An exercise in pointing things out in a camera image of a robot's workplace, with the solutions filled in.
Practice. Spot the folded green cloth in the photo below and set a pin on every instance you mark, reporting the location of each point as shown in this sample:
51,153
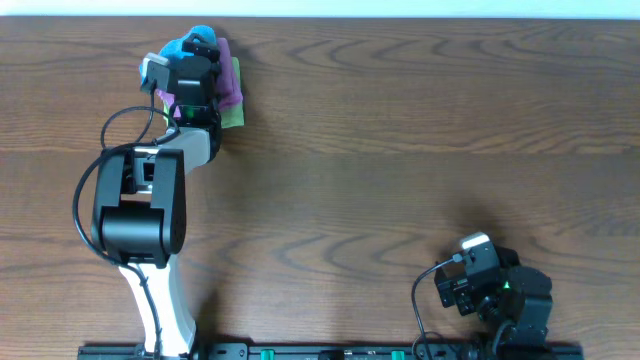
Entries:
231,106

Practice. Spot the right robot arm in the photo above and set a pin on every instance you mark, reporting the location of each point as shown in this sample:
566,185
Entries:
514,303

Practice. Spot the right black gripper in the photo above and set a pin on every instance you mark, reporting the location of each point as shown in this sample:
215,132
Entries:
455,292

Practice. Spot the blue microfiber cloth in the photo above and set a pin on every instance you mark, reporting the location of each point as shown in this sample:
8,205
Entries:
176,70

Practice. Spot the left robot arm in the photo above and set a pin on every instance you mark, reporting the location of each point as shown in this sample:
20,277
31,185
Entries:
139,217

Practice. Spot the folded purple cloth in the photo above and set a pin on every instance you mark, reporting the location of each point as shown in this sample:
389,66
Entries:
227,75

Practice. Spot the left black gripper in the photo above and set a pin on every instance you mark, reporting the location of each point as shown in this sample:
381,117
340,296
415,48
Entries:
195,66

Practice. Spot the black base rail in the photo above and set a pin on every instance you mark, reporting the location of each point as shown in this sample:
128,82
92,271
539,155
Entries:
436,351

